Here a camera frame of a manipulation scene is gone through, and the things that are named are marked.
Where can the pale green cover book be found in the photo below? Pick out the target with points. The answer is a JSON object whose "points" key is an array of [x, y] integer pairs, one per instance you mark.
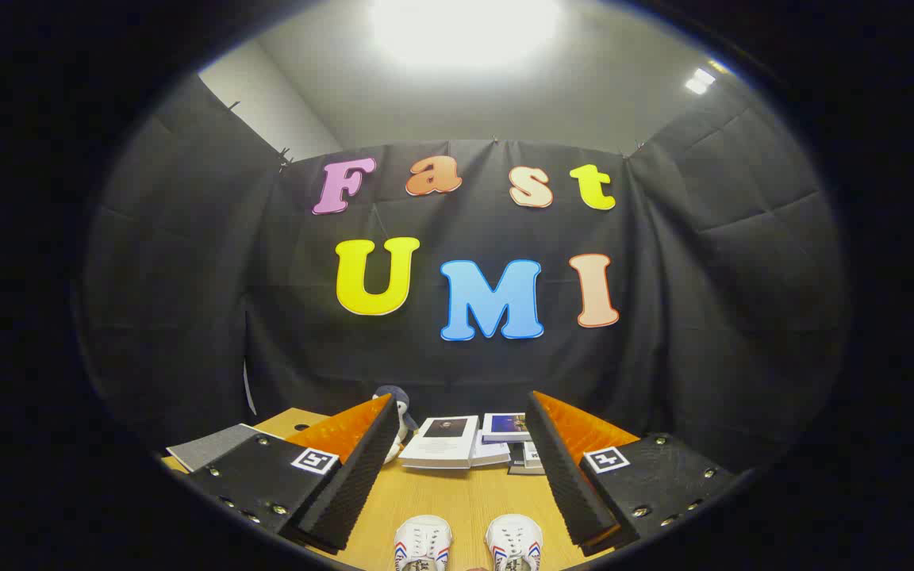
{"points": [[532, 454]]}

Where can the grey fabric storage box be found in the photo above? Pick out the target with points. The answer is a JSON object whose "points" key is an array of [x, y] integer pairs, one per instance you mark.
{"points": [[211, 446]]}

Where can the dark grey book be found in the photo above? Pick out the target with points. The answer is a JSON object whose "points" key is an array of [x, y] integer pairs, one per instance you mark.
{"points": [[516, 460]]}

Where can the white plush toy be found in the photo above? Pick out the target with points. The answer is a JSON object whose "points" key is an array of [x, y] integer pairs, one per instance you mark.
{"points": [[392, 454]]}

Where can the thick white book, dark photo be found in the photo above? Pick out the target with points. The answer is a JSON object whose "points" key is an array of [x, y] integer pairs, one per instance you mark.
{"points": [[441, 444]]}

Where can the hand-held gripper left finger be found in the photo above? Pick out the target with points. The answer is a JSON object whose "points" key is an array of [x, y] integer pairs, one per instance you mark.
{"points": [[350, 484]]}

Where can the white canvas shoe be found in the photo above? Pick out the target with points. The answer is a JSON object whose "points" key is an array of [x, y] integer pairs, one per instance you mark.
{"points": [[423, 543], [514, 543]]}

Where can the black backdrop cloth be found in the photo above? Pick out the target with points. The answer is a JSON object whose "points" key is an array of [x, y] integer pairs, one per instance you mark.
{"points": [[187, 301]]}

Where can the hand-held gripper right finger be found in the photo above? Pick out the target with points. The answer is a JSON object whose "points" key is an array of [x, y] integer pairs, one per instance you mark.
{"points": [[572, 484]]}

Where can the plain white book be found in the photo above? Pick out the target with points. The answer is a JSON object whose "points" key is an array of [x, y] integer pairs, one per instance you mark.
{"points": [[490, 452]]}

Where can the penguin plush toy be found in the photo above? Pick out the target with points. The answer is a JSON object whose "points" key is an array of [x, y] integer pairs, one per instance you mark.
{"points": [[405, 416]]}

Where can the white book, blue picture cover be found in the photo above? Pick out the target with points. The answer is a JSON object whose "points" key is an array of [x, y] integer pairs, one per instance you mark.
{"points": [[505, 426]]}

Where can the large ceiling light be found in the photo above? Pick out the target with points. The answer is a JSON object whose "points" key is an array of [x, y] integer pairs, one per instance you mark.
{"points": [[465, 28]]}

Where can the small ceiling light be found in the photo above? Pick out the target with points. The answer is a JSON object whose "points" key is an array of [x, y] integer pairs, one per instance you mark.
{"points": [[699, 80]]}

